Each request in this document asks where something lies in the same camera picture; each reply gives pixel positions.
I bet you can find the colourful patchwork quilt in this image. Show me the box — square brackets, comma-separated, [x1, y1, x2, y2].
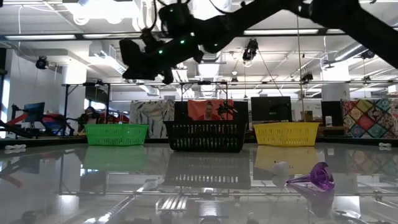
[341, 98, 398, 139]

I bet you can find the green plastic basket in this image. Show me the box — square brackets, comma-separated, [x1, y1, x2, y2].
[83, 123, 150, 146]

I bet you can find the dark monitor on stand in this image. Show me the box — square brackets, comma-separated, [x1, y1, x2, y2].
[24, 101, 46, 123]

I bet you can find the silver slanted ventilation duct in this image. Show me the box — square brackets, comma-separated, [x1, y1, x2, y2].
[334, 42, 373, 62]

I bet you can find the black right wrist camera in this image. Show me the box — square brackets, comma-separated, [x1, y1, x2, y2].
[140, 28, 165, 53]

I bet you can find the white ceiling light fixture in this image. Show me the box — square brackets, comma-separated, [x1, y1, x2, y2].
[172, 67, 190, 83]

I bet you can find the leaf print cloth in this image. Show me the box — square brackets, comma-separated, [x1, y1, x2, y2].
[129, 100, 175, 139]

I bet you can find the yellow plastic basket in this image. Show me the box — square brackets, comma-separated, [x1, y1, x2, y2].
[253, 121, 321, 147]

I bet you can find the red bar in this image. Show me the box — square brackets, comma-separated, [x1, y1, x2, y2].
[5, 112, 31, 127]

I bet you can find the black metal table frame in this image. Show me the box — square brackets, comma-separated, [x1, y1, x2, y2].
[0, 136, 398, 147]

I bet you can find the narrow black monitor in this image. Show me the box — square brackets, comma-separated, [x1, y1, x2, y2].
[321, 101, 344, 127]

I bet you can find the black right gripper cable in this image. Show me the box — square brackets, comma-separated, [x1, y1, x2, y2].
[149, 0, 160, 32]

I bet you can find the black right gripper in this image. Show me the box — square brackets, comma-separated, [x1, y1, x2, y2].
[119, 37, 175, 85]

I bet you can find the orange cloth backdrop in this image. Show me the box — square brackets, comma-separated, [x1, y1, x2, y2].
[187, 99, 234, 121]

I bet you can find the black background rig frame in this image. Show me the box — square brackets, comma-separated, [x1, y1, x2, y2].
[62, 80, 398, 138]

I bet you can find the black plastic basket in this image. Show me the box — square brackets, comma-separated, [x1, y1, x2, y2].
[163, 120, 250, 153]

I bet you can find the purple plastic witch hat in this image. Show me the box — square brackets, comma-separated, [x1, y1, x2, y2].
[285, 161, 336, 191]

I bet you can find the red equipment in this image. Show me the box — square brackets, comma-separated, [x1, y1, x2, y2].
[42, 113, 68, 124]

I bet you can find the wide black monitor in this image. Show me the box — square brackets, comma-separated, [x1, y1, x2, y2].
[251, 96, 292, 122]

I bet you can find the person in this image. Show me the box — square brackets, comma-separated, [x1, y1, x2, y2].
[77, 106, 102, 135]

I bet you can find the overhead frame bar with lights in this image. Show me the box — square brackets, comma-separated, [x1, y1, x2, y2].
[0, 28, 398, 40]

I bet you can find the black background robot gripper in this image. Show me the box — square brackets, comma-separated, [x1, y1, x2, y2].
[216, 102, 239, 121]

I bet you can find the black panel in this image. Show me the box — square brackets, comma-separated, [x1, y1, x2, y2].
[174, 101, 189, 121]
[233, 101, 249, 121]

